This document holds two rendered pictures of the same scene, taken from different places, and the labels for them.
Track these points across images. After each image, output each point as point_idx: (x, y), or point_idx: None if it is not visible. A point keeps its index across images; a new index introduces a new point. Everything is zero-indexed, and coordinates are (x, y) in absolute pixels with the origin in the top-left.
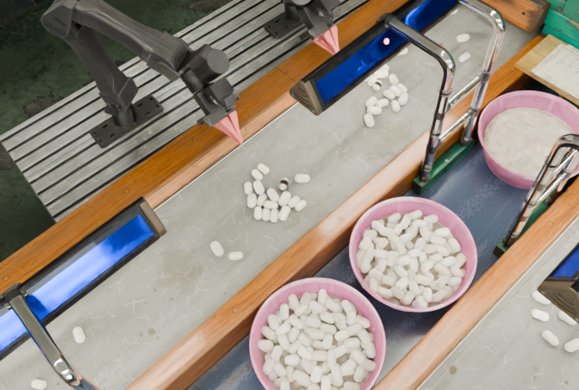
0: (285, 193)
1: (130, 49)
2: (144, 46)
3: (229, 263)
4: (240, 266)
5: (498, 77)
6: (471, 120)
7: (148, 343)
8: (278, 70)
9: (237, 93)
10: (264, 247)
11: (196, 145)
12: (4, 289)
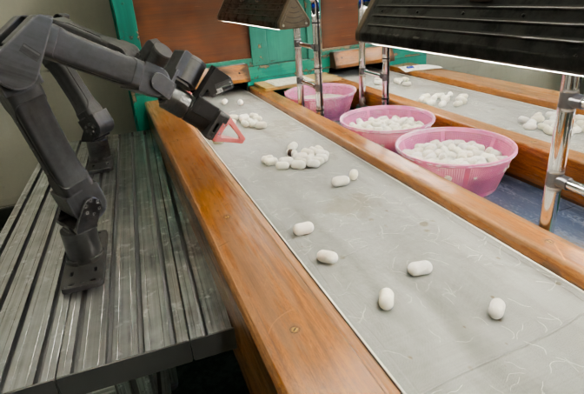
0: (304, 148)
1: (116, 75)
2: (136, 59)
3: (359, 181)
4: (364, 176)
5: (268, 94)
6: (302, 87)
7: (438, 226)
8: (169, 142)
9: (146, 192)
10: (349, 167)
11: (210, 176)
12: (318, 330)
